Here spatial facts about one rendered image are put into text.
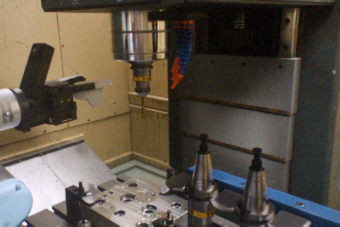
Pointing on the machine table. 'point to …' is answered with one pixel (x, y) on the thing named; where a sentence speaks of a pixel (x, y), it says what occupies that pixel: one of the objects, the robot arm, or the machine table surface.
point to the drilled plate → (100, 215)
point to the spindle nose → (139, 36)
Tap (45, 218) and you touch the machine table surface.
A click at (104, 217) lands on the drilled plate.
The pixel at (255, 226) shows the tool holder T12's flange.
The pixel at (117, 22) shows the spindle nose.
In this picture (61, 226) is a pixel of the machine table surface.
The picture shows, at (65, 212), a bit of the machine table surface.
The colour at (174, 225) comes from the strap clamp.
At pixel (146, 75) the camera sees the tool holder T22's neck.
